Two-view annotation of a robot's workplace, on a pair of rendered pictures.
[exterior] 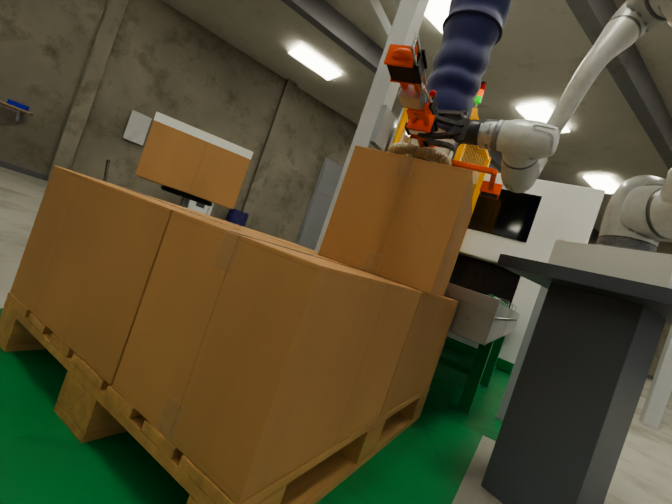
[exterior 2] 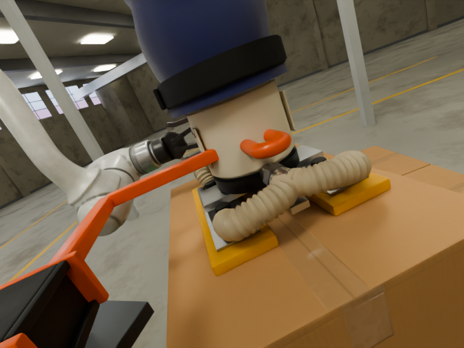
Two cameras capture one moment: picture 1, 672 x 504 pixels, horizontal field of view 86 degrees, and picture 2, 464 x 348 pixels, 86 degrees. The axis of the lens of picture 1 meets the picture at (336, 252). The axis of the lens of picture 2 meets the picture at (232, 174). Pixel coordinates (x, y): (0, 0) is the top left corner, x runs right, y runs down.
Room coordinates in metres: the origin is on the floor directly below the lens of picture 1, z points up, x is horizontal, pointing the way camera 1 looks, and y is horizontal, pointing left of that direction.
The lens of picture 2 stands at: (1.85, -0.49, 1.17)
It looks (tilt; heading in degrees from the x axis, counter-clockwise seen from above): 19 degrees down; 152
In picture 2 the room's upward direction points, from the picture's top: 22 degrees counter-clockwise
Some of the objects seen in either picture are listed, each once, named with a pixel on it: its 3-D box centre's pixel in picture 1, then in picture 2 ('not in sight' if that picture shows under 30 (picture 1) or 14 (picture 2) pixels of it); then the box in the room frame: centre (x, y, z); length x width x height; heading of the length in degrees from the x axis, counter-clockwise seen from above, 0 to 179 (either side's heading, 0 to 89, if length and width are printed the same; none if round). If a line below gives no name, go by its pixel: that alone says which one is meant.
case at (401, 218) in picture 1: (405, 231); (284, 266); (1.45, -0.24, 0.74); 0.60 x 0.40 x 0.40; 159
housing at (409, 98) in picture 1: (412, 95); not in sight; (1.03, -0.06, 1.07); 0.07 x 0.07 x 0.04; 69
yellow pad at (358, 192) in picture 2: not in sight; (302, 163); (1.50, -0.14, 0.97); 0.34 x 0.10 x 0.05; 159
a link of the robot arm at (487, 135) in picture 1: (490, 134); (148, 156); (1.11, -0.33, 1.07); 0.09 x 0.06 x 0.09; 150
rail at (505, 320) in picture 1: (505, 321); not in sight; (2.59, -1.32, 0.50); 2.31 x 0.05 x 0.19; 150
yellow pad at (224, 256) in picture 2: not in sight; (219, 203); (1.43, -0.32, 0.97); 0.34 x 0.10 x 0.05; 159
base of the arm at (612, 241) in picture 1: (624, 253); not in sight; (1.17, -0.89, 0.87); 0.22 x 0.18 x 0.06; 128
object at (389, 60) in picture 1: (403, 65); not in sight; (0.91, -0.01, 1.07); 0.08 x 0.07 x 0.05; 159
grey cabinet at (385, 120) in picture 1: (383, 128); not in sight; (2.85, -0.03, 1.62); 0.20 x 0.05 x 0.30; 150
